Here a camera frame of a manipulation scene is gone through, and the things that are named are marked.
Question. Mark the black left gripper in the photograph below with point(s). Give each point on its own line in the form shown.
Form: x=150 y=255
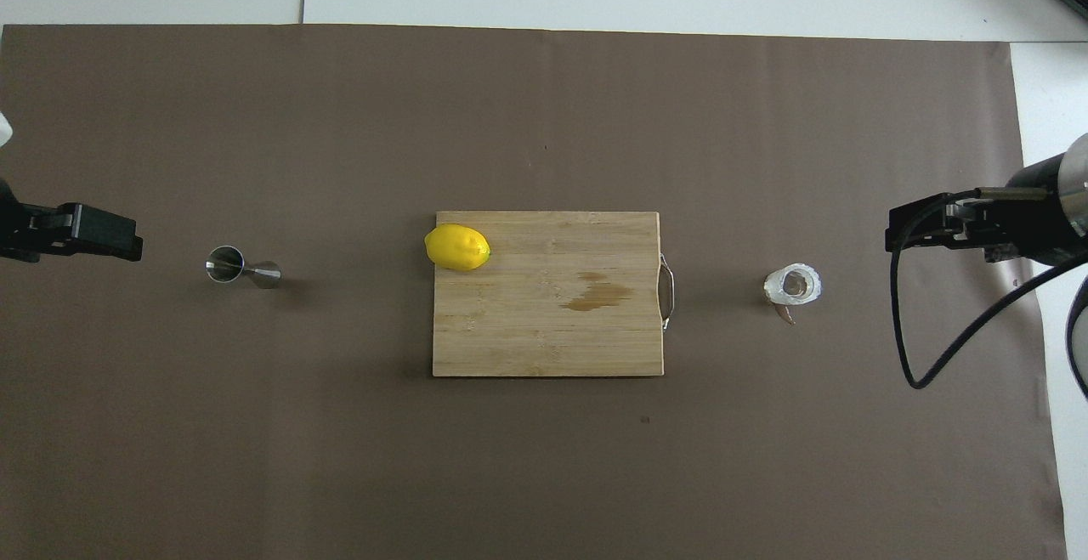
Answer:
x=13 y=229

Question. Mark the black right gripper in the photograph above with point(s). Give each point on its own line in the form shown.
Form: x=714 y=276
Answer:
x=1033 y=220

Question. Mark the steel double jigger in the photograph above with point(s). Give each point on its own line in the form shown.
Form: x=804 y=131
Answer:
x=228 y=264

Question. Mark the clear textured glass cup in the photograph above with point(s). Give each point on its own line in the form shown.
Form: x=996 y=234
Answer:
x=792 y=285

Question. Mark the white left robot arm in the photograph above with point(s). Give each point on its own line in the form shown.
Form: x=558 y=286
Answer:
x=4 y=131

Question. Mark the brown paper table mat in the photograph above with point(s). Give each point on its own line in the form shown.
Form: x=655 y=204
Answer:
x=340 y=424

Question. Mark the yellow lemon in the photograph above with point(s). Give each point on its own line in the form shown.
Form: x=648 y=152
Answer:
x=457 y=246

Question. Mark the wooden cutting board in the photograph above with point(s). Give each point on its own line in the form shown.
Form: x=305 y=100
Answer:
x=544 y=322

